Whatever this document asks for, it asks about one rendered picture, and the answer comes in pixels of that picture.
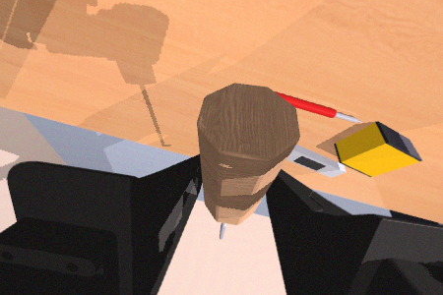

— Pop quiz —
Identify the red-handled screwdriver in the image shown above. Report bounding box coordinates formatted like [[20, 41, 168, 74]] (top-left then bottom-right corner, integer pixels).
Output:
[[276, 92, 363, 123]]

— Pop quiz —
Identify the white flat bar with grey inlay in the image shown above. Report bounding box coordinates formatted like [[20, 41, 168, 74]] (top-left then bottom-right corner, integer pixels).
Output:
[[287, 145, 346, 178]]

